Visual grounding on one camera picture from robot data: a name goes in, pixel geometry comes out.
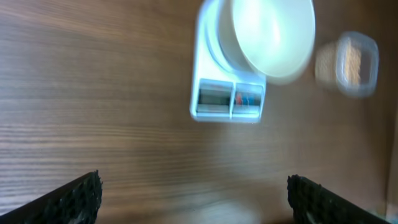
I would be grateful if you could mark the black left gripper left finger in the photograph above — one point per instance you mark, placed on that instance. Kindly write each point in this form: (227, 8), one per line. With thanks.
(75, 202)

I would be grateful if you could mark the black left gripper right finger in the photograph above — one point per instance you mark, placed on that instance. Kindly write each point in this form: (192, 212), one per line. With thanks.
(312, 203)

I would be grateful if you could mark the white digital kitchen scale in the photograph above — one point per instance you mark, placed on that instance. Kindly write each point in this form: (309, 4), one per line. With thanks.
(220, 91)

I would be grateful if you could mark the white round bowl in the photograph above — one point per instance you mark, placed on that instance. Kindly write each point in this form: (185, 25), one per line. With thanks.
(273, 39)

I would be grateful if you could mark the yellow soybeans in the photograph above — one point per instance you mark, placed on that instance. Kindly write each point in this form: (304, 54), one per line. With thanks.
(327, 59)

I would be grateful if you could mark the clear plastic container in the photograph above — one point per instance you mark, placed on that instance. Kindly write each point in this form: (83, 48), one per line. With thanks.
(368, 70)

